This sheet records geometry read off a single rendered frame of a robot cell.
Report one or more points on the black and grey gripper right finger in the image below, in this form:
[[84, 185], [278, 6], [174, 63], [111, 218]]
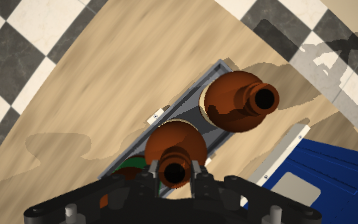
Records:
[[264, 205]]

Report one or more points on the dark grey tray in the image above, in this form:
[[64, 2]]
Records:
[[185, 107]]

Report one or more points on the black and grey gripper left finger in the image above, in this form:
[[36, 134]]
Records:
[[82, 205]]

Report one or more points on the blue plastic crate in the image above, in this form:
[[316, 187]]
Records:
[[322, 176]]

